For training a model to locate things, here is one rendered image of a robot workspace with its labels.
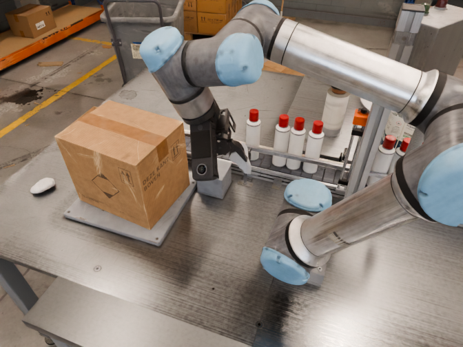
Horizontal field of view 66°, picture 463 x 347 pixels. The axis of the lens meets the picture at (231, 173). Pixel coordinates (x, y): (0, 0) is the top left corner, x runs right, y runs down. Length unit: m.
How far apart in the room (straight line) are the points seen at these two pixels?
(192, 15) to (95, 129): 3.61
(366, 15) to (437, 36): 4.82
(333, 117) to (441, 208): 0.95
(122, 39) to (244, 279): 2.58
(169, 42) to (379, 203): 0.42
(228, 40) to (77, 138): 0.69
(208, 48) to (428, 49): 0.51
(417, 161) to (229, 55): 0.31
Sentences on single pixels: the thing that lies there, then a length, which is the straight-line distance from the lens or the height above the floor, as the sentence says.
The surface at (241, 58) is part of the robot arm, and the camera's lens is 0.53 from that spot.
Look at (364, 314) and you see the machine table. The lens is 1.07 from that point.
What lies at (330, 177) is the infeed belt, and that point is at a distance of 1.32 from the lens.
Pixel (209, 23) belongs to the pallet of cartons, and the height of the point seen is 0.27.
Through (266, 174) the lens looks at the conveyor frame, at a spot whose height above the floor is 0.86.
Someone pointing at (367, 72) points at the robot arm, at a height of 1.47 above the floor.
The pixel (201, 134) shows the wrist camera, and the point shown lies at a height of 1.34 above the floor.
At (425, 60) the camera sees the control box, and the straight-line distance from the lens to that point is 0.91.
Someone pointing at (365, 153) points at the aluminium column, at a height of 1.12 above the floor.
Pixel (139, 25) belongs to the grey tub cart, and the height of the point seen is 0.73.
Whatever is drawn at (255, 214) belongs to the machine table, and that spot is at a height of 0.83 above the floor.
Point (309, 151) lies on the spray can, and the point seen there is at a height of 0.98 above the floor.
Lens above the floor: 1.73
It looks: 41 degrees down
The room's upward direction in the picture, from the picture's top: straight up
